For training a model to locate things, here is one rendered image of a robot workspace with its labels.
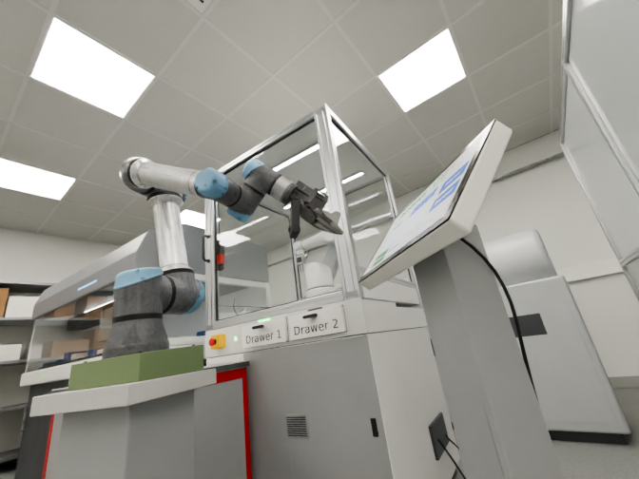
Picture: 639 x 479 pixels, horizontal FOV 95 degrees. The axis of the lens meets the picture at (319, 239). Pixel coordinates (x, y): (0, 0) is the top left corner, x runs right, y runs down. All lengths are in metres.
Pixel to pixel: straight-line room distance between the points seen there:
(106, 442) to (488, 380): 0.81
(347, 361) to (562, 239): 3.40
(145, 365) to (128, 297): 0.20
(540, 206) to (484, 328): 3.65
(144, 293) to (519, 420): 0.92
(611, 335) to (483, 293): 3.47
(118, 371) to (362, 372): 0.82
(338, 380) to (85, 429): 0.83
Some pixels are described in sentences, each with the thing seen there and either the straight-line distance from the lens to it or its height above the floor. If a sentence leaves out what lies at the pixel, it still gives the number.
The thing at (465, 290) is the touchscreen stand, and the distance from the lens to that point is 0.78.
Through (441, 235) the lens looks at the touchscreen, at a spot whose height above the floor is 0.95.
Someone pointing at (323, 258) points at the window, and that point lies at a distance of 1.39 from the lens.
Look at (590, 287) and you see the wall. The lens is 4.23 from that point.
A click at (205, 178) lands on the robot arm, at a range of 0.83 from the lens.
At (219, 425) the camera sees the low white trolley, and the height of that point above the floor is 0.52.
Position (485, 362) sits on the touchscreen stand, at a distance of 0.77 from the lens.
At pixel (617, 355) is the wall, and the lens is 4.25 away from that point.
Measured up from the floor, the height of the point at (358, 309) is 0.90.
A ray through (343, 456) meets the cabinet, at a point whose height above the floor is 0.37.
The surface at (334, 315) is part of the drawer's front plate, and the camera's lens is 1.29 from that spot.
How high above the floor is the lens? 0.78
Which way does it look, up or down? 20 degrees up
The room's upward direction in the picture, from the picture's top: 8 degrees counter-clockwise
